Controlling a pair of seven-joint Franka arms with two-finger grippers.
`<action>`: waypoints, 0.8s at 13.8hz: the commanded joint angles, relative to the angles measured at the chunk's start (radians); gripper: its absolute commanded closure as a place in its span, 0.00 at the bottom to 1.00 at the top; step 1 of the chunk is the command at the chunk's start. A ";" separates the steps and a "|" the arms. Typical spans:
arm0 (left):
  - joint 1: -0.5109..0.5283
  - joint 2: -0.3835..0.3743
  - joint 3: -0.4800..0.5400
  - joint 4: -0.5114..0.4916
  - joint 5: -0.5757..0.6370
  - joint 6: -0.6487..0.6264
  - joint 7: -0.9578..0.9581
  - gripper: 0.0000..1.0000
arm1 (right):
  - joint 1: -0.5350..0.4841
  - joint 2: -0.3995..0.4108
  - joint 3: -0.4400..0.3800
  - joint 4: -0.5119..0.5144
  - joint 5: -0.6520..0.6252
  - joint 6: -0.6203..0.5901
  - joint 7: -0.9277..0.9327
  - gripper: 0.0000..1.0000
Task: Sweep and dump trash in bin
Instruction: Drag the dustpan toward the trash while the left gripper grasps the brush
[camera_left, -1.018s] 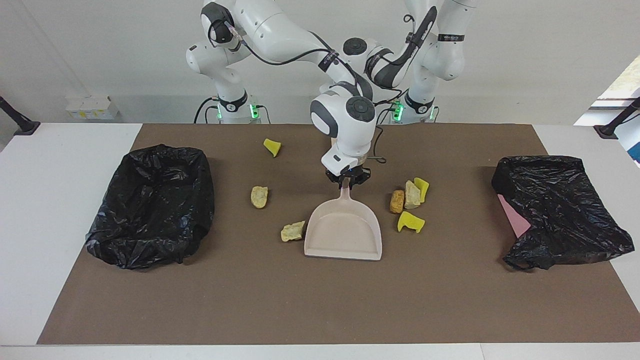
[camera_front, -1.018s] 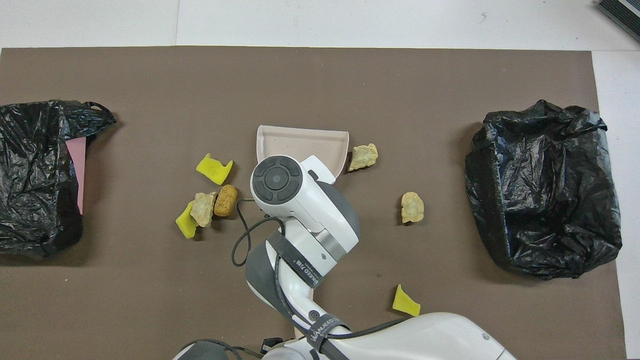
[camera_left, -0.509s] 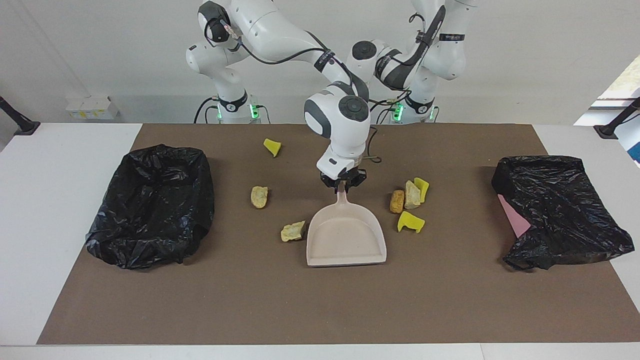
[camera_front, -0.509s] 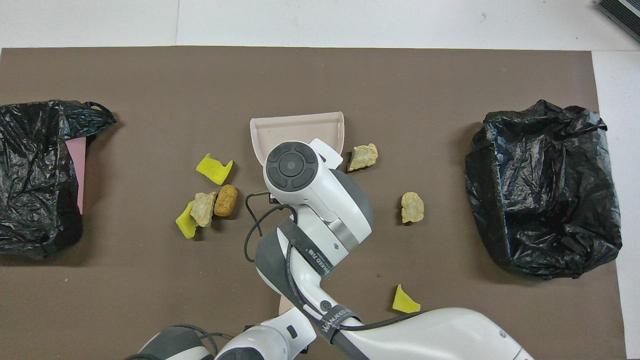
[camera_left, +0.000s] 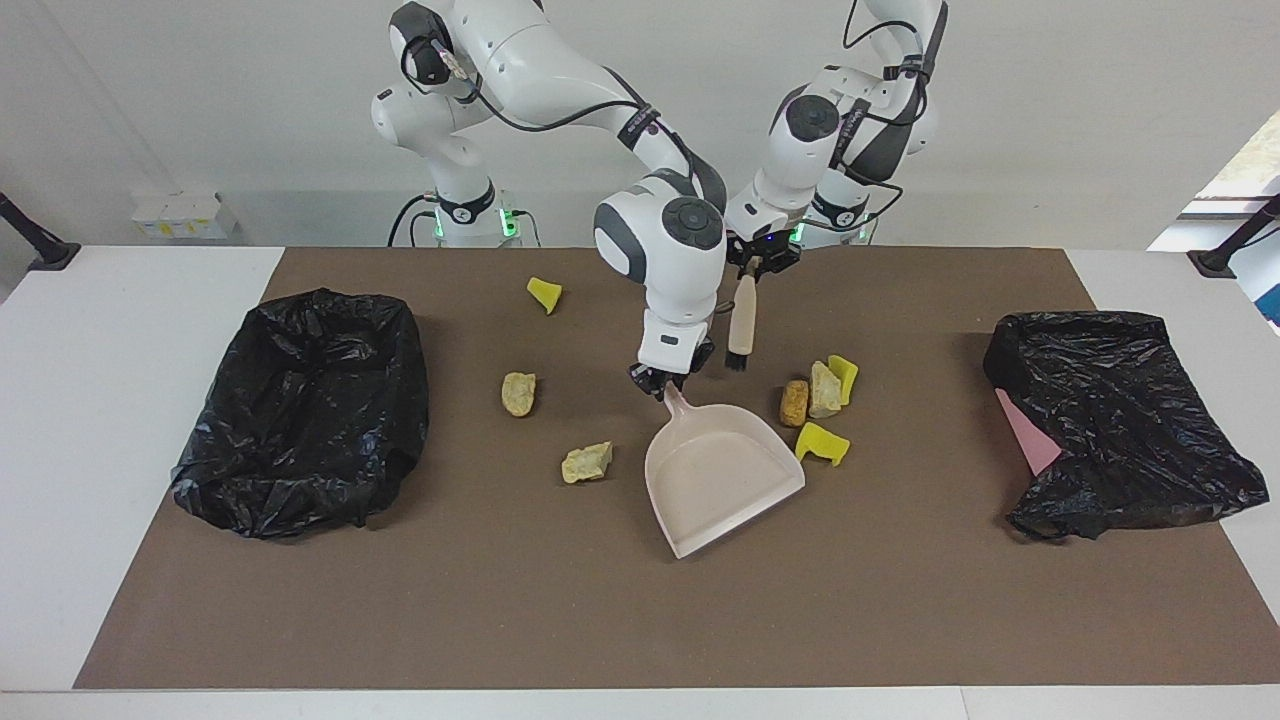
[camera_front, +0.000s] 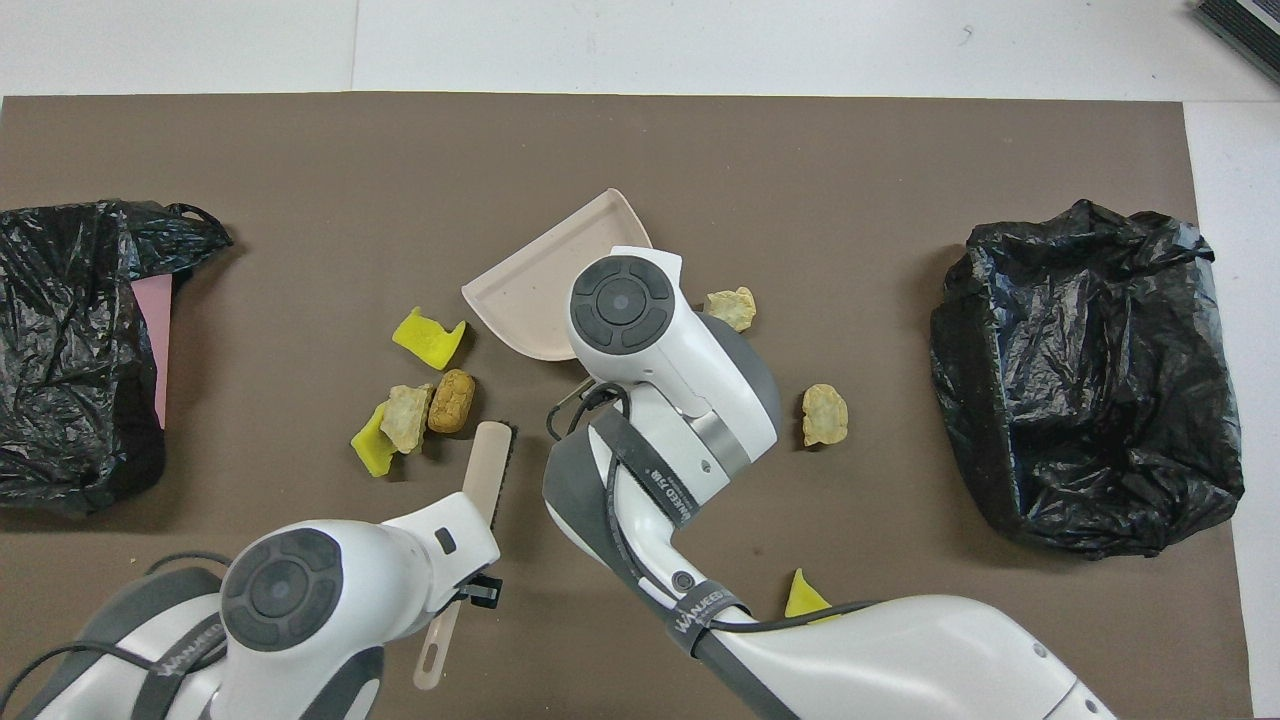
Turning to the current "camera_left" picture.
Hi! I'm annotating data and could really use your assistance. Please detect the cream sponge piece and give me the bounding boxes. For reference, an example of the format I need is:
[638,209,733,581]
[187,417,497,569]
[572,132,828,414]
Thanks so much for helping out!
[808,360,843,419]

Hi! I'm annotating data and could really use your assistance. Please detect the black clamp stand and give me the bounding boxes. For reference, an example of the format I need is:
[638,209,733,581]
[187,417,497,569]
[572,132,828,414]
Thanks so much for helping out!
[1187,194,1280,279]
[0,190,82,273]

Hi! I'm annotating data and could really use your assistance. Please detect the beige plastic dustpan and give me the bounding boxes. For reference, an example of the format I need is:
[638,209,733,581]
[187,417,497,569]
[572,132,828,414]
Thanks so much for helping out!
[644,382,807,561]

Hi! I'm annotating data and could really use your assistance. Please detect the beige hand brush black bristles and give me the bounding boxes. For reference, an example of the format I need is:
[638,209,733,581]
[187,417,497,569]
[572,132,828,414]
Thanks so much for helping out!
[724,272,759,374]

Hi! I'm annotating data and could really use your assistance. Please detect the jagged pale foam chunk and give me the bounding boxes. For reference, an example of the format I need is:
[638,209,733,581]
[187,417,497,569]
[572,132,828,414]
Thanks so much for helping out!
[561,441,614,486]

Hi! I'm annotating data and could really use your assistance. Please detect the white box on floor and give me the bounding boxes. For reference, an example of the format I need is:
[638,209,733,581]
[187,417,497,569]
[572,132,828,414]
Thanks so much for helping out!
[131,191,240,242]

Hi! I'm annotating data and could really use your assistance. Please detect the black plastic trash bag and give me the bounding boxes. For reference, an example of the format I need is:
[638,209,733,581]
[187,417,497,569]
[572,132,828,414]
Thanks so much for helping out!
[169,288,431,541]
[983,310,1271,543]

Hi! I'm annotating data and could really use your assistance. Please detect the black right base cable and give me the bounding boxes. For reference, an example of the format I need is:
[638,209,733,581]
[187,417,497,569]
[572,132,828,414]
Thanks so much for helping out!
[387,193,442,249]

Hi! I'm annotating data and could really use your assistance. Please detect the pink bin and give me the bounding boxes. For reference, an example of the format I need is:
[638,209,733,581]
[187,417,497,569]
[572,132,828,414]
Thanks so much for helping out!
[994,388,1063,477]

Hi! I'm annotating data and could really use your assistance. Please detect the brown table mat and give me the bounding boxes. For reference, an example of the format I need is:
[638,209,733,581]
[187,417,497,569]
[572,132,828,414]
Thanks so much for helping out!
[74,247,1280,691]

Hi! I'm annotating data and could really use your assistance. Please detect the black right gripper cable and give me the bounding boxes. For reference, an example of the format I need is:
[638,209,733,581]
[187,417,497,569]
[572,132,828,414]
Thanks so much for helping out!
[399,35,727,213]

